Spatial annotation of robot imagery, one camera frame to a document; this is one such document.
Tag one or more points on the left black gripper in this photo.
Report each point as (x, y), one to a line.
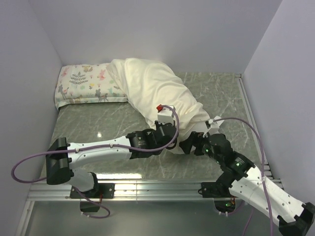
(158, 124)

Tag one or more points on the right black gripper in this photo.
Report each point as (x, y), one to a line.
(195, 139)

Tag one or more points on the cream satin pillowcase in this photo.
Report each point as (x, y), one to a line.
(147, 84)

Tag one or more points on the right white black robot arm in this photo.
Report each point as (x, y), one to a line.
(244, 180)

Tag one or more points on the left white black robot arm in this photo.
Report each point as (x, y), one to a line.
(64, 161)

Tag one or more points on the animal print small pillow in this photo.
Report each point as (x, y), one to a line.
(84, 83)

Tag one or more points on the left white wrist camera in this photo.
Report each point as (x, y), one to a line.
(164, 115)

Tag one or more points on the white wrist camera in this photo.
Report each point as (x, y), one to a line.
(164, 115)
(213, 126)

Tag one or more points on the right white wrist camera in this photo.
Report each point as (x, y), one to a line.
(213, 126)

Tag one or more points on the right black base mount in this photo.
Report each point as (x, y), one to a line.
(224, 202)

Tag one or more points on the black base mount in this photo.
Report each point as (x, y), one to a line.
(104, 191)
(224, 202)

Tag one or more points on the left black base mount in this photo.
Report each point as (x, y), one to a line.
(104, 191)

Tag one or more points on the aluminium front rail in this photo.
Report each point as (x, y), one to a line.
(124, 190)

